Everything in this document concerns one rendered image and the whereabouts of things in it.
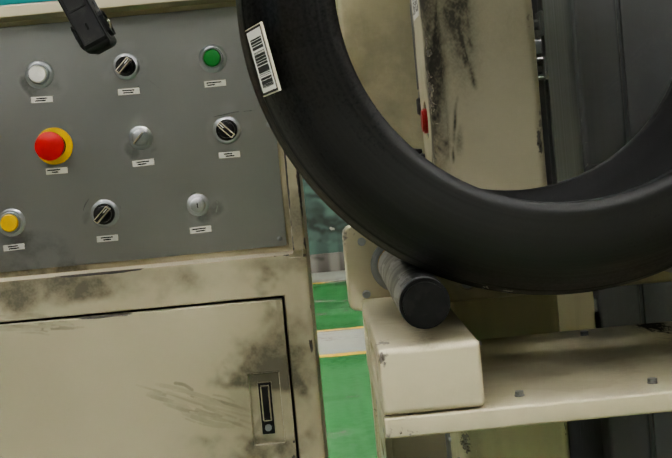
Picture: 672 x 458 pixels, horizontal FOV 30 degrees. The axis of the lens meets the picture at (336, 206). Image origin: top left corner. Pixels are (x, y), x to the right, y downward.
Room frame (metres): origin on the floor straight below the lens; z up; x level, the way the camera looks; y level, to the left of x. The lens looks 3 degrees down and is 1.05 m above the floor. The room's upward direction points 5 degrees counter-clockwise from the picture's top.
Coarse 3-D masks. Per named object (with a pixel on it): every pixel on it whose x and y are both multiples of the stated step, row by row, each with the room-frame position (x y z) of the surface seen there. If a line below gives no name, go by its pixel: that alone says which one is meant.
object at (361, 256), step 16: (352, 240) 1.42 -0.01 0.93; (368, 240) 1.42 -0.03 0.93; (352, 256) 1.42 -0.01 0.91; (368, 256) 1.42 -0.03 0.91; (352, 272) 1.42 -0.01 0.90; (368, 272) 1.42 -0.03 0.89; (352, 288) 1.42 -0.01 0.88; (368, 288) 1.42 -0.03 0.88; (384, 288) 1.41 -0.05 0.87; (448, 288) 1.42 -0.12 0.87; (464, 288) 1.43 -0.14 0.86; (352, 304) 1.42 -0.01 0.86
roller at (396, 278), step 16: (384, 256) 1.37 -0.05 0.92; (384, 272) 1.29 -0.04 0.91; (400, 272) 1.17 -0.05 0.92; (416, 272) 1.12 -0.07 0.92; (400, 288) 1.09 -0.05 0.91; (416, 288) 1.07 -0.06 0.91; (432, 288) 1.07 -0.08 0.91; (400, 304) 1.07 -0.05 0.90; (416, 304) 1.07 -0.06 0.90; (432, 304) 1.07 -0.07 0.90; (448, 304) 1.07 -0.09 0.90; (416, 320) 1.07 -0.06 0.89; (432, 320) 1.07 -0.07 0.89
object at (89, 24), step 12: (60, 0) 1.16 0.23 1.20; (72, 0) 1.16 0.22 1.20; (84, 0) 1.16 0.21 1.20; (72, 12) 1.16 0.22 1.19; (84, 12) 1.16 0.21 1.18; (96, 12) 1.17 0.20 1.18; (72, 24) 1.16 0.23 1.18; (84, 24) 1.16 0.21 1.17; (96, 24) 1.16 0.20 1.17; (108, 24) 1.18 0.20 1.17; (84, 36) 1.16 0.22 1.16; (96, 36) 1.16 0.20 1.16; (108, 36) 1.17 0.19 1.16; (84, 48) 1.16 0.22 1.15; (96, 48) 1.17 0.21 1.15; (108, 48) 1.19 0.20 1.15
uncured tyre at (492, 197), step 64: (256, 0) 1.09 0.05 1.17; (320, 0) 1.06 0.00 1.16; (320, 64) 1.06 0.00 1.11; (320, 128) 1.07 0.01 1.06; (384, 128) 1.06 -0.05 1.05; (320, 192) 1.12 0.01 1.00; (384, 192) 1.07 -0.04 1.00; (448, 192) 1.06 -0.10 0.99; (512, 192) 1.33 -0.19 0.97; (576, 192) 1.33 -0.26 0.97; (640, 192) 1.06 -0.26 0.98; (448, 256) 1.09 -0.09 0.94; (512, 256) 1.07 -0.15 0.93; (576, 256) 1.07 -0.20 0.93; (640, 256) 1.08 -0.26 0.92
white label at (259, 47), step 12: (252, 36) 1.08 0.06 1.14; (264, 36) 1.06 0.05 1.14; (252, 48) 1.09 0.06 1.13; (264, 48) 1.07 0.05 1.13; (264, 60) 1.07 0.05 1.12; (264, 72) 1.08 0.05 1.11; (276, 72) 1.06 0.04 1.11; (264, 84) 1.09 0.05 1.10; (276, 84) 1.06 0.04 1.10; (264, 96) 1.10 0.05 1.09
